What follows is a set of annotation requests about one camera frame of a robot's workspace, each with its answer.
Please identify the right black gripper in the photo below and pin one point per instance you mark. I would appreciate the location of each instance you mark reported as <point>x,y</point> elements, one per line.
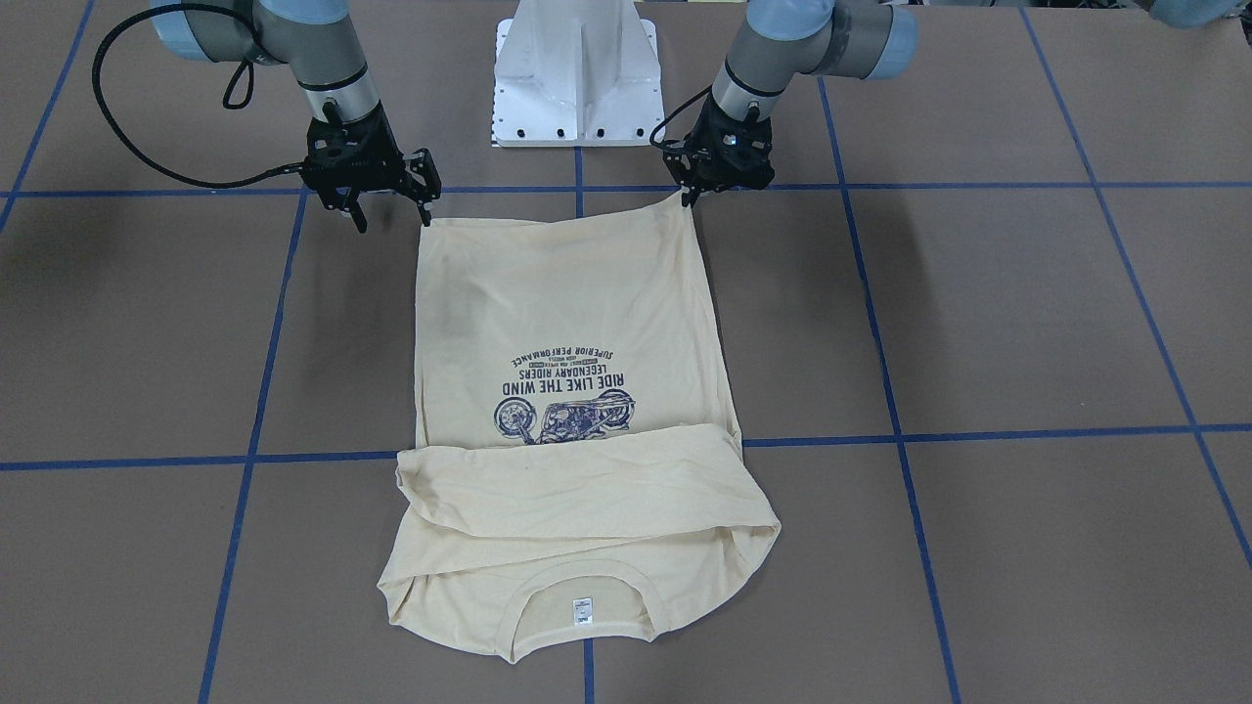
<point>422,173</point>

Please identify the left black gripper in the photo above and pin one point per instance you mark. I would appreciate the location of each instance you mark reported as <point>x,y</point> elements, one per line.
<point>687,166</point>

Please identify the beige long-sleeve printed shirt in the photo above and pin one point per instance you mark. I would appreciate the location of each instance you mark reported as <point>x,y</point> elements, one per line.
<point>577,469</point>

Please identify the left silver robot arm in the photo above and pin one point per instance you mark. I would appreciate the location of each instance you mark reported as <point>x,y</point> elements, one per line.
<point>781,39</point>

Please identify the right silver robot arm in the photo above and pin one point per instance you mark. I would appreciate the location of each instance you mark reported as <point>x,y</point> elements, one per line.
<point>316,39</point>

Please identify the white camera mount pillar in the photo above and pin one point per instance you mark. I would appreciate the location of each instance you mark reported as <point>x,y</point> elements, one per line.
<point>576,74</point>

